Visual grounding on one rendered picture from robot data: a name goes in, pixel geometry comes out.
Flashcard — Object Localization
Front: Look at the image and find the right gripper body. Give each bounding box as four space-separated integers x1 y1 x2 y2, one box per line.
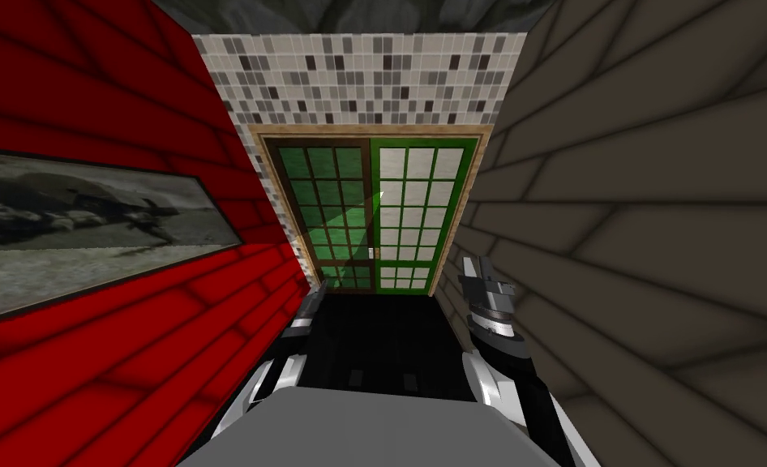
457 273 518 320

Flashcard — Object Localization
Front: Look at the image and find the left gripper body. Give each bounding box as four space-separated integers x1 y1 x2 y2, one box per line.
302 280 330 322

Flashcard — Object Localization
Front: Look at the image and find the green framed glass door leaf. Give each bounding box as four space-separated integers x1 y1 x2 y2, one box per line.
369 135 481 297

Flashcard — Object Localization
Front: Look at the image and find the brown framed glass door leaf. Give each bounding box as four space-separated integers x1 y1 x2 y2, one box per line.
265 137 378 294

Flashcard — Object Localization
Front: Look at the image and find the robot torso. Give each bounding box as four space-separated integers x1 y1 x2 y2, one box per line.
174 368 561 467

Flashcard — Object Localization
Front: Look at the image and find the grey landscape wall picture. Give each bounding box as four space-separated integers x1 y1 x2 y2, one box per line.
0 146 245 327

